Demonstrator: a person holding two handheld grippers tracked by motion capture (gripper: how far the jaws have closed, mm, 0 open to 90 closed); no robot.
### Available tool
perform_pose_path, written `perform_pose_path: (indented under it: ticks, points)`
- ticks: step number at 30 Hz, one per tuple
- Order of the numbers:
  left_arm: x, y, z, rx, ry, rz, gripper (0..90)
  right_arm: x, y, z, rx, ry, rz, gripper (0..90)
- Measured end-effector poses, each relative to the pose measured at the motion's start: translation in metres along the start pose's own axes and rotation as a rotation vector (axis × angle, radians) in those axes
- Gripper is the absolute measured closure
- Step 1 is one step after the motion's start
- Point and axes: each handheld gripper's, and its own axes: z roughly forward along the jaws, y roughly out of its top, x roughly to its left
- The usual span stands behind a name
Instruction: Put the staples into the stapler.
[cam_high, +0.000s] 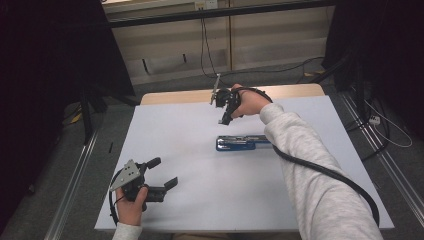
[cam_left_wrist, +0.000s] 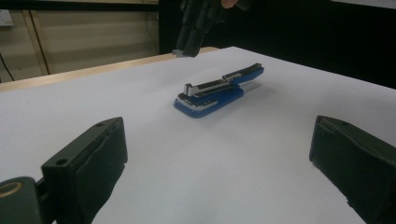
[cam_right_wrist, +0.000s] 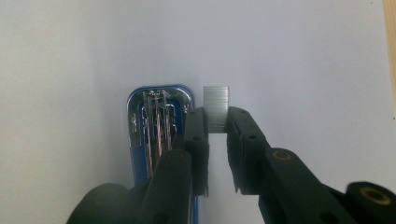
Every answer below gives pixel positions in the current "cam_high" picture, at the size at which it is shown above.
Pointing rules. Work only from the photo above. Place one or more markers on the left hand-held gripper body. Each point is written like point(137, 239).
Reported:
point(129, 175)

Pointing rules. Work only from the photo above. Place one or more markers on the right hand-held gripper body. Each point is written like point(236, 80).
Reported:
point(222, 97)

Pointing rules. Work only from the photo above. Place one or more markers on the person's right hand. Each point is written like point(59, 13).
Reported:
point(250, 102)

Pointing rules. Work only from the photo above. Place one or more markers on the person's left hand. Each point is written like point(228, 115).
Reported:
point(130, 208)

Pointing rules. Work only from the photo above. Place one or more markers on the blue stapler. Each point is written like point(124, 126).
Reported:
point(237, 143)

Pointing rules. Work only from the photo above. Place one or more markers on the white table mat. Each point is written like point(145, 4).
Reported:
point(200, 190)

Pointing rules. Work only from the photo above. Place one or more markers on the black stand leg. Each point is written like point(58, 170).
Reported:
point(87, 116)

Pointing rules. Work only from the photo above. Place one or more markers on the black curtain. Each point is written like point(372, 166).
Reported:
point(390, 50)
point(40, 83)

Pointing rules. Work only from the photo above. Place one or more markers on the white power strip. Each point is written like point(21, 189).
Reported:
point(375, 120)

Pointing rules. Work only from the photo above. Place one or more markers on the aluminium floor rail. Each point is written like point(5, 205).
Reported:
point(71, 186)
point(386, 160)

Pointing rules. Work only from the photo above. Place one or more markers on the black horizontal frame bar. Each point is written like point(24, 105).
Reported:
point(213, 14)

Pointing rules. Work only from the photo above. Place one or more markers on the white wall socket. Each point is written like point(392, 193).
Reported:
point(206, 4)

